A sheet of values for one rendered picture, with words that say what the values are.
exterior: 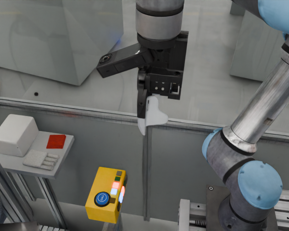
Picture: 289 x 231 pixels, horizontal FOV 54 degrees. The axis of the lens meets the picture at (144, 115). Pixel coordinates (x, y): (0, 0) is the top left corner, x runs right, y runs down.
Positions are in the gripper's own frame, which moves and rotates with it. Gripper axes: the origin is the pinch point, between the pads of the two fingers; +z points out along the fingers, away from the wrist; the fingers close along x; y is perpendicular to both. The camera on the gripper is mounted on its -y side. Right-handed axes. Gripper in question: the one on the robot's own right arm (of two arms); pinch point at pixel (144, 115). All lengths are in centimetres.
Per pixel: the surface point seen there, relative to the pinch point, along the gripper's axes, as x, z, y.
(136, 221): 45, 148, -12
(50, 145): 33, 61, -50
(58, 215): 29, 126, -59
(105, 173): 10.5, 41.0, -15.2
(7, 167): 19, 63, -65
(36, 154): 27, 60, -54
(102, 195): 1.3, 40.0, -13.5
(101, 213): -3.0, 43.8, -13.2
